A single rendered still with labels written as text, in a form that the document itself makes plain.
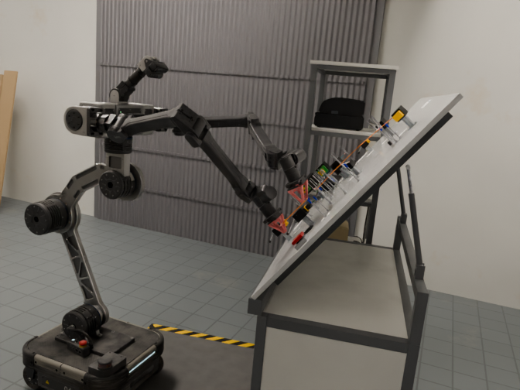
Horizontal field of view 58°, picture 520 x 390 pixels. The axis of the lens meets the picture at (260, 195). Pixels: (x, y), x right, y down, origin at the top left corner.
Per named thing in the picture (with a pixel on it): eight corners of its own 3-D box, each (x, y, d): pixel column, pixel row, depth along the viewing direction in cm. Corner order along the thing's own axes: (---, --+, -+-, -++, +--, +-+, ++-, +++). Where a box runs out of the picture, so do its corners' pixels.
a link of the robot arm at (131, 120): (189, 97, 173) (178, 115, 167) (210, 123, 181) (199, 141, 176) (114, 114, 199) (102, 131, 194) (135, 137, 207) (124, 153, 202)
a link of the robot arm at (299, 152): (268, 168, 201) (267, 149, 197) (284, 158, 209) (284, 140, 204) (289, 176, 194) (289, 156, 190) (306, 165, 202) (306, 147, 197)
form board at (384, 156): (299, 224, 290) (296, 222, 290) (422, 100, 261) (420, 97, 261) (254, 300, 177) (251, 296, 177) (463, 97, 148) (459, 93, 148)
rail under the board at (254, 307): (247, 313, 179) (248, 297, 177) (294, 232, 292) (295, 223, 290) (261, 316, 178) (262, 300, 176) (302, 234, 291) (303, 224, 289)
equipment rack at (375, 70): (280, 344, 312) (310, 59, 274) (294, 307, 370) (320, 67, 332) (356, 360, 302) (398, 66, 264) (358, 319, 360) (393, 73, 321)
